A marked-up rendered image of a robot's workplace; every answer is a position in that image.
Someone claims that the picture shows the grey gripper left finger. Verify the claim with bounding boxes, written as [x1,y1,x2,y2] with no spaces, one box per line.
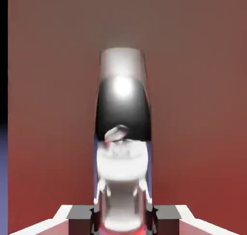
[9,205,100,235]

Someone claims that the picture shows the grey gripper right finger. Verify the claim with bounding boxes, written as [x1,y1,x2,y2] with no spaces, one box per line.
[146,205,240,235]

